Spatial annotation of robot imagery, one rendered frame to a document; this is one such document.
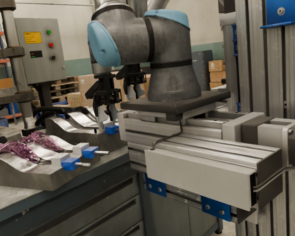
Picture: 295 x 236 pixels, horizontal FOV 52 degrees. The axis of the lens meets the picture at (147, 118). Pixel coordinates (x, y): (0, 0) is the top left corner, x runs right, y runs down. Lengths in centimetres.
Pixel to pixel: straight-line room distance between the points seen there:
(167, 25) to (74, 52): 842
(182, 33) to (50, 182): 57
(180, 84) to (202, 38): 802
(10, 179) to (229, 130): 71
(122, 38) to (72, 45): 842
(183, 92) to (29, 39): 140
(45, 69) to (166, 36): 136
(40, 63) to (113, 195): 108
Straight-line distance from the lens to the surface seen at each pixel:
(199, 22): 886
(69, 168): 97
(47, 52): 207
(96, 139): 118
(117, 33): 75
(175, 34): 79
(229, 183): 56
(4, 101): 183
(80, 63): 923
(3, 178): 110
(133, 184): 134
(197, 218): 183
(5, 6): 184
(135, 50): 76
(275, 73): 82
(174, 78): 79
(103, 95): 114
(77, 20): 937
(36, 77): 202
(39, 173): 97
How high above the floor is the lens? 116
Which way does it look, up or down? 12 degrees down
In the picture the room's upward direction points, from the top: 7 degrees counter-clockwise
